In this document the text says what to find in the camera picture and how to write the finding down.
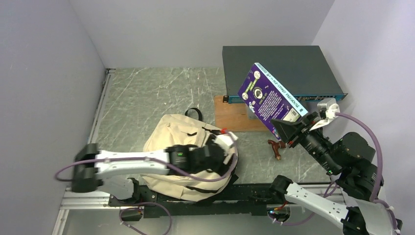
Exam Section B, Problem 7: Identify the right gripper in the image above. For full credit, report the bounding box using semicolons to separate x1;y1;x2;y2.
270;110;341;173

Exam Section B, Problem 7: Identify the beige canvas backpack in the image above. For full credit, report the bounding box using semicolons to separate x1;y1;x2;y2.
142;114;238;202

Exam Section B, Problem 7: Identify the light blue book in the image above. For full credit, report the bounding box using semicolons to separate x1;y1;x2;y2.
238;63;308;140

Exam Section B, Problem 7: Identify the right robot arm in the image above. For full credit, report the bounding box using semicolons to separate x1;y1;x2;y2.
269;112;402;235

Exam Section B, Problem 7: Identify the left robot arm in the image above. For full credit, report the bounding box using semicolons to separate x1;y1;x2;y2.
70;142;238;206

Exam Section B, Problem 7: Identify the brown copper pipe fitting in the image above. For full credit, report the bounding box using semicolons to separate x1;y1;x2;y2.
267;140;287;161

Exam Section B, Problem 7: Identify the wooden board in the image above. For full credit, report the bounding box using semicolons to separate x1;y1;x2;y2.
214;95;268;132

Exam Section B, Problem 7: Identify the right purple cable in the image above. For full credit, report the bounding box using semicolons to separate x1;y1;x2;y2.
267;112;399;234

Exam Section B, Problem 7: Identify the purple cable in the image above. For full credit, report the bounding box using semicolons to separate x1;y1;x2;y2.
54;131;240;235
267;112;399;234

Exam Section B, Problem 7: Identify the black base frame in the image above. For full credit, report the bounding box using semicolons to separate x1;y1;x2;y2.
108;183;289;218

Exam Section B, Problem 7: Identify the dark network switch box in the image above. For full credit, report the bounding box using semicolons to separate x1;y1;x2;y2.
222;46;347;103

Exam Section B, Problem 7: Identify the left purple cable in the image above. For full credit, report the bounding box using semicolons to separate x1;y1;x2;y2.
54;131;240;235

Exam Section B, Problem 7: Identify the aluminium rail frame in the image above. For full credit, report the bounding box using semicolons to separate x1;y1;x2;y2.
51;68;143;235

